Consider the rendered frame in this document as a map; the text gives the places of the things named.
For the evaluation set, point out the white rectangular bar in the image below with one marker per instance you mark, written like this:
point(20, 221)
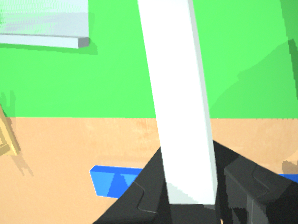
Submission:
point(178, 86)

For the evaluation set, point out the blue flat bar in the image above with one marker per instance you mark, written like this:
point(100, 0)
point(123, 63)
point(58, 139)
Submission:
point(111, 181)

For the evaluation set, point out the green flat mat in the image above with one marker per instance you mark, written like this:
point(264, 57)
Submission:
point(249, 51)

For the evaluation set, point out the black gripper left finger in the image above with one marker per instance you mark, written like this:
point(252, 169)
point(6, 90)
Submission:
point(145, 201)

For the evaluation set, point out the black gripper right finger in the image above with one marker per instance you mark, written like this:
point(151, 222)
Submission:
point(252, 194)

